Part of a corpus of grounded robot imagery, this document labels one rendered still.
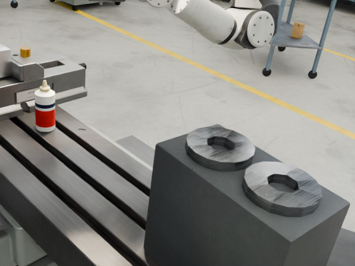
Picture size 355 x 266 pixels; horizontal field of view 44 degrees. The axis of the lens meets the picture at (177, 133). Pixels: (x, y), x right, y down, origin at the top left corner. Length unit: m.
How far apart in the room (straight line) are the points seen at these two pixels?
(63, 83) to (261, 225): 0.72
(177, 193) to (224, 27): 0.49
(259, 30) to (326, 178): 1.90
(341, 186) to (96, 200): 2.14
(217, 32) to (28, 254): 0.58
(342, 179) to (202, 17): 2.05
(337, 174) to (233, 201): 2.39
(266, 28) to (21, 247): 0.66
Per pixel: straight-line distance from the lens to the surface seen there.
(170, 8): 0.95
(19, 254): 0.89
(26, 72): 1.02
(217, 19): 0.95
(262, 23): 0.99
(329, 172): 2.86
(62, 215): 0.74
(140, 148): 1.31
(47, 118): 0.95
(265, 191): 0.50
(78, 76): 1.11
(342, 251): 1.36
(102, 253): 0.68
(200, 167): 0.54
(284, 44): 4.09
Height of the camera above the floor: 1.39
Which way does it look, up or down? 29 degrees down
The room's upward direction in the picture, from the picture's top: 8 degrees clockwise
